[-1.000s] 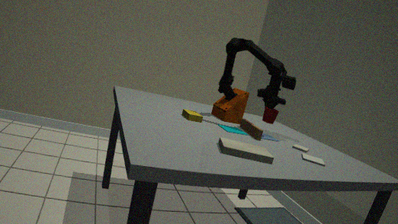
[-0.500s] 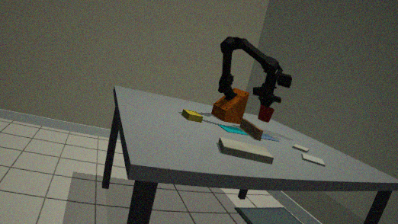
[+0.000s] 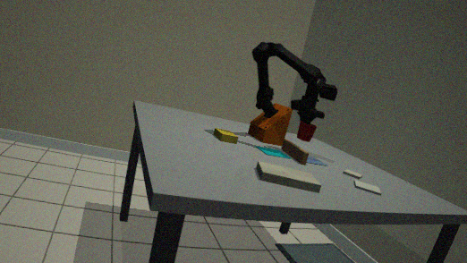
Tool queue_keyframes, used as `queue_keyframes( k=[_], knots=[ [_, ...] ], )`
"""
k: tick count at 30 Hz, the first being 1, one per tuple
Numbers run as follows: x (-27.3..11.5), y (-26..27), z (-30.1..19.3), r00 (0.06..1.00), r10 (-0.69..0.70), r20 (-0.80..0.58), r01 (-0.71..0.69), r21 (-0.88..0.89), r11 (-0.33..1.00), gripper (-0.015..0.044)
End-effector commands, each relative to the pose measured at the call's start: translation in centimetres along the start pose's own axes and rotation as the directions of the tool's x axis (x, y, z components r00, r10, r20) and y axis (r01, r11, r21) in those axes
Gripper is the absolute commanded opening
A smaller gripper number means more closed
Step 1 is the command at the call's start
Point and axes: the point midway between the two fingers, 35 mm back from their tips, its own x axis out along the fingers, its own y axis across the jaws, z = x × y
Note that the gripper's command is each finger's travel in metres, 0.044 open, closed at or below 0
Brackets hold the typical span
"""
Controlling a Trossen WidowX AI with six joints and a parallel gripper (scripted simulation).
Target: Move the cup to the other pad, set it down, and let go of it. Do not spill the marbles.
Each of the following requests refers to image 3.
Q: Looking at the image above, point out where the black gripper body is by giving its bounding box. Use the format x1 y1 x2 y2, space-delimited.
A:
292 94 325 119

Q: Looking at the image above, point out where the tan wooden plank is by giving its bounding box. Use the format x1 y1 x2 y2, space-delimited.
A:
281 139 309 165

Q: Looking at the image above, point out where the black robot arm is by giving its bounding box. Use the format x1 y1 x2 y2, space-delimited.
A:
251 42 337 118

